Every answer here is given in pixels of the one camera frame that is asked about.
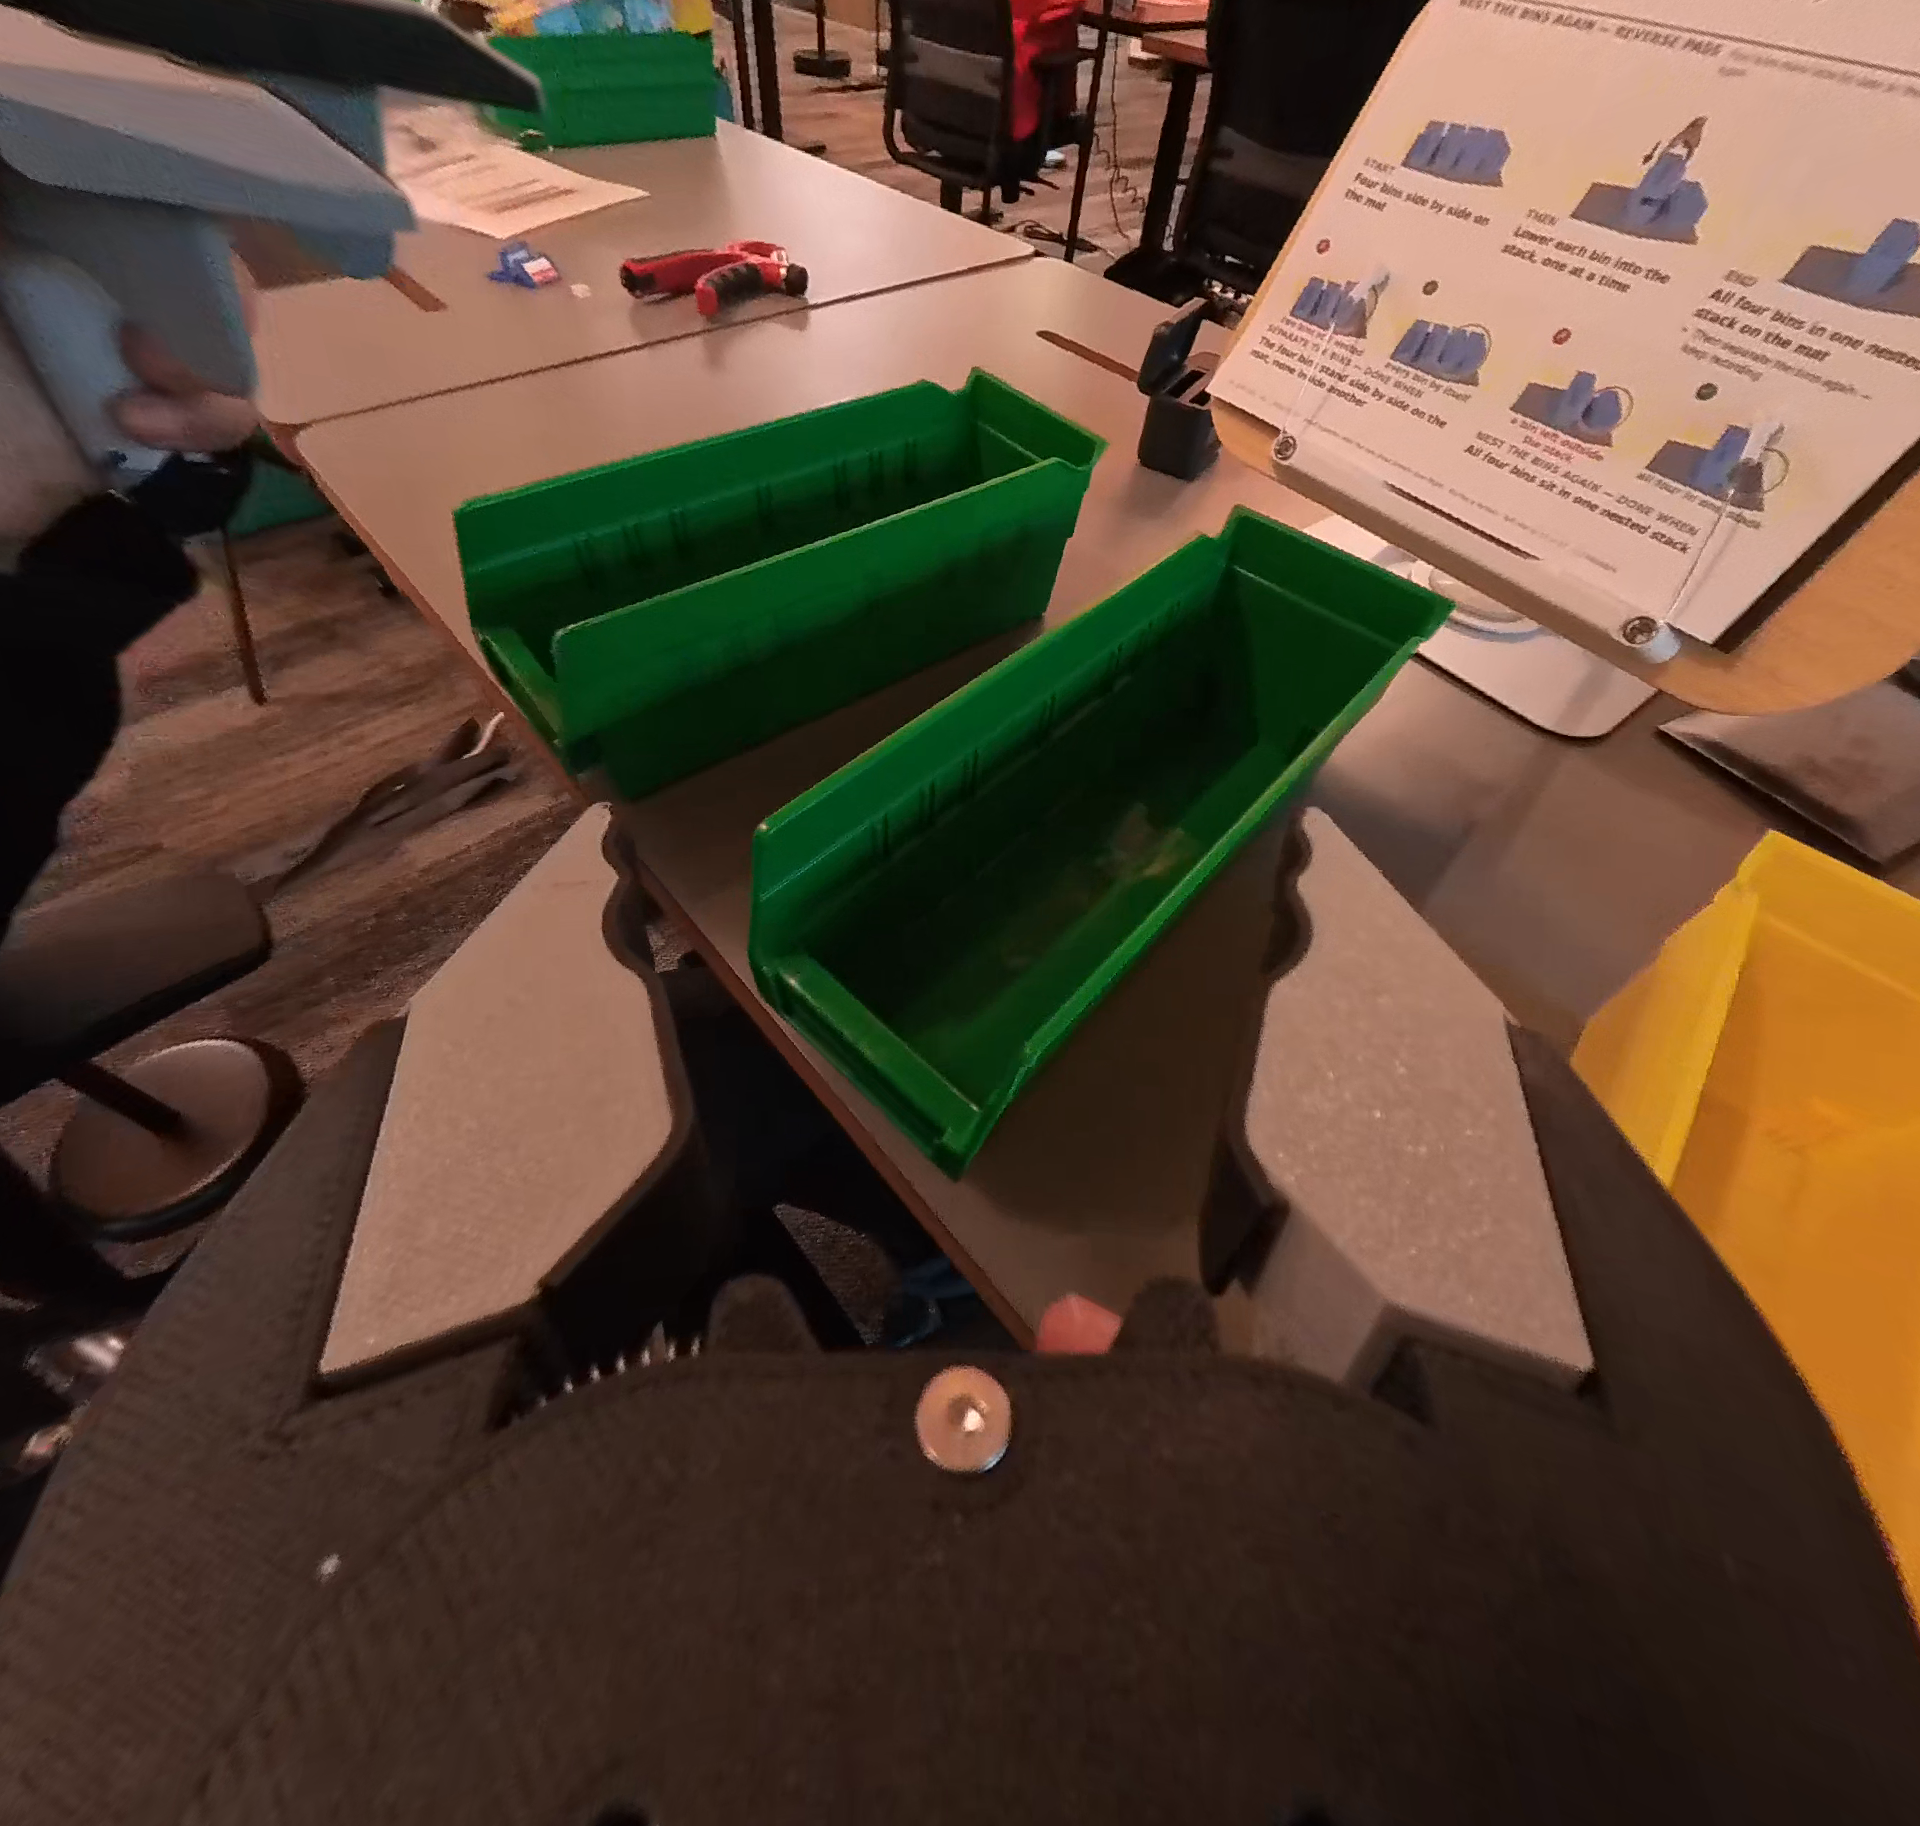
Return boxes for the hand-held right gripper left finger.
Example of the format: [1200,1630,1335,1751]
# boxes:
[313,803,722,1393]

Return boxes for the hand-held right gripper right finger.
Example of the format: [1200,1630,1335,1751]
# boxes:
[1197,807,1599,1393]

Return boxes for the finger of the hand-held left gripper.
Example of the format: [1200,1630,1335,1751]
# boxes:
[0,8,420,279]
[0,0,547,114]

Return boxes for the green plastic bin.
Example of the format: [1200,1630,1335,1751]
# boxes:
[451,368,1112,807]
[747,505,1457,1182]

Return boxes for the stack of green bins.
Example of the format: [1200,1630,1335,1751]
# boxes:
[478,32,724,151]

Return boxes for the person's left hand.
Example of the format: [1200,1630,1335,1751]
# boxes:
[0,338,268,575]

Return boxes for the white paper sheet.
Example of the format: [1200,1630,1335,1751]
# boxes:
[381,100,652,244]

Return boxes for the round stool base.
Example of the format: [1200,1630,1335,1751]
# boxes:
[51,1034,306,1248]

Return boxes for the yellow plastic bin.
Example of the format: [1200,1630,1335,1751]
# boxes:
[1572,827,1920,1625]

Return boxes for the dark stool seat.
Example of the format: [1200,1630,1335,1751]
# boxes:
[0,870,276,1099]

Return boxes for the white stand base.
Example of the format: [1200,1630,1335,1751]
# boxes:
[1302,517,1655,742]

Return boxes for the red and black pliers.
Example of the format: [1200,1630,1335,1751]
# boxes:
[617,239,814,317]

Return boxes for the wooden sheet board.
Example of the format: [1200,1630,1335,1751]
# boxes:
[1212,400,1920,721]

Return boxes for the black office chair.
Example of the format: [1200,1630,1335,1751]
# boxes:
[872,0,1104,227]
[1106,0,1478,310]

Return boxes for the small black holder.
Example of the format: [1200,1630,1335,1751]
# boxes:
[1132,302,1229,482]

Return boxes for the printed instruction sheet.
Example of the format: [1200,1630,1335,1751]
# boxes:
[1212,0,1920,650]

